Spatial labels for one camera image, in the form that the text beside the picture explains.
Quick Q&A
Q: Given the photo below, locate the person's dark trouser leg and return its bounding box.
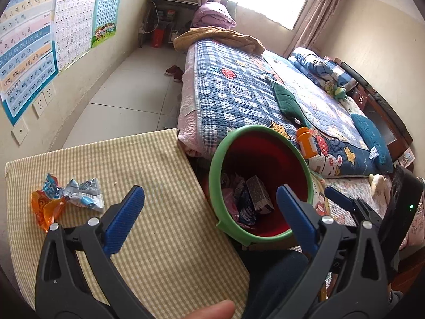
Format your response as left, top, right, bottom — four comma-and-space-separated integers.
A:
237, 249, 311, 319

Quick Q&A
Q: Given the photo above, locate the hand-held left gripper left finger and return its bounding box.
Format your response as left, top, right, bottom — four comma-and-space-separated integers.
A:
35, 185, 155, 319

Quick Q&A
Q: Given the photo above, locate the red bucket with green rim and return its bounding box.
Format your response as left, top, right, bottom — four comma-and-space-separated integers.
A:
209, 124, 313, 246

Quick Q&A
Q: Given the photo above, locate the blue small pillow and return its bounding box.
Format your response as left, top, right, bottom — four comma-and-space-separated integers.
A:
351, 113, 394, 175

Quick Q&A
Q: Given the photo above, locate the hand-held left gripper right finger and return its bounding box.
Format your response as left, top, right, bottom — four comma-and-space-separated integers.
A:
269, 185, 389, 319

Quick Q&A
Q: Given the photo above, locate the orange plastic wrapper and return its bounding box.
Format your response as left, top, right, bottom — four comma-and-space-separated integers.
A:
31, 189, 67, 234

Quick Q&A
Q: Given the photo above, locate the dark padded headboard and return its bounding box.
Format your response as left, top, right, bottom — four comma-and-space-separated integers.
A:
335, 58, 414, 153

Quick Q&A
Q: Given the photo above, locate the person's left hand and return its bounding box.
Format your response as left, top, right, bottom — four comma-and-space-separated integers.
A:
191, 300, 236, 319

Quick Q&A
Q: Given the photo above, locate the white plush toy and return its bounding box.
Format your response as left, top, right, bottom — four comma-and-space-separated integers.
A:
369, 174, 387, 191

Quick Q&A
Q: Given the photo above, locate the pink foil bag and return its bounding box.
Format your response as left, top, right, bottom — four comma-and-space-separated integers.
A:
222, 173, 244, 221

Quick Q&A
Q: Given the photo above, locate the small picture card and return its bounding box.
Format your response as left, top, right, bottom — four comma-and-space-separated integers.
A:
398, 149, 415, 168

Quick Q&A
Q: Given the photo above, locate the dark metal rack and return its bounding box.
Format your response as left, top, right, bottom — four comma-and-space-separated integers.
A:
141, 0, 201, 49

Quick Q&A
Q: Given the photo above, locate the pink rolled duvet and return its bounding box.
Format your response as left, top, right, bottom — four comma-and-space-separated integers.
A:
193, 2, 237, 30

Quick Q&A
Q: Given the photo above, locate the small blue white wrapper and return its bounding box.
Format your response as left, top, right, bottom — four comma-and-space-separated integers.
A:
42, 173, 64, 200

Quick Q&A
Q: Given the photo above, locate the mustard brown blanket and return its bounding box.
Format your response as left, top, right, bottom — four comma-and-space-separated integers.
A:
173, 26, 266, 55

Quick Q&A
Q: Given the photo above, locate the blue phonics wall poster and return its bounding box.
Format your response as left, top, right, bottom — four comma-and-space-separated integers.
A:
0, 0, 60, 127

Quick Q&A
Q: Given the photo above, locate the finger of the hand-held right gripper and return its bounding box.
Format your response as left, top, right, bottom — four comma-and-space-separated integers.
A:
325, 186, 382, 236

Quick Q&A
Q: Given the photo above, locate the blue cookie wrapper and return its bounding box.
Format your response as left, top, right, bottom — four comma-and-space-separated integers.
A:
236, 186, 258, 228

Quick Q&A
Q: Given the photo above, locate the white character chart poster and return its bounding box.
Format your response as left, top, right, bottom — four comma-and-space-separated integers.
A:
53, 0, 102, 70

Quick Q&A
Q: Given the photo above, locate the white wall plate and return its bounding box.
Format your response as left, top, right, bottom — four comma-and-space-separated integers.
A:
11, 120, 29, 146

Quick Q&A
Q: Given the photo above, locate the white wall socket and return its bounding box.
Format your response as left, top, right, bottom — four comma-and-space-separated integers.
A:
43, 83, 56, 104
33, 95, 47, 117

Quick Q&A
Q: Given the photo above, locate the children's picture book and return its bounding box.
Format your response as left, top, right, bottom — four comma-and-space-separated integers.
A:
309, 172, 333, 216

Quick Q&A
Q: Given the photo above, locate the grey carton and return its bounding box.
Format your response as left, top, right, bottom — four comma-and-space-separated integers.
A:
246, 176, 275, 214

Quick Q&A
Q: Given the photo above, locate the pink bedsheet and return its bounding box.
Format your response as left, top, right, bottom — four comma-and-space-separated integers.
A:
177, 45, 206, 158

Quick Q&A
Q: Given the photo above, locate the green number chart poster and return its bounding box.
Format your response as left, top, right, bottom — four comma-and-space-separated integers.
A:
91, 0, 127, 48

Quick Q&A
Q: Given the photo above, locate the dark green cloth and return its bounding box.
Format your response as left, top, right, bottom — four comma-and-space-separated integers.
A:
273, 82, 311, 127

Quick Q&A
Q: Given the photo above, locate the light blue tissue packet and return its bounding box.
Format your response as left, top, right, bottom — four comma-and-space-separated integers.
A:
63, 178, 105, 212

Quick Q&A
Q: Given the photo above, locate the orange plastic bottle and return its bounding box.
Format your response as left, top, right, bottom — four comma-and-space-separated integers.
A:
296, 126, 317, 158

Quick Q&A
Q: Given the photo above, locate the blue folded bedding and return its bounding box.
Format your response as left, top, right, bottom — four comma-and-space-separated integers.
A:
288, 47, 357, 85

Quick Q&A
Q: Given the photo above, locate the bed with patchwork quilt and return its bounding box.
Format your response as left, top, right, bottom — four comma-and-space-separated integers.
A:
193, 38, 394, 178

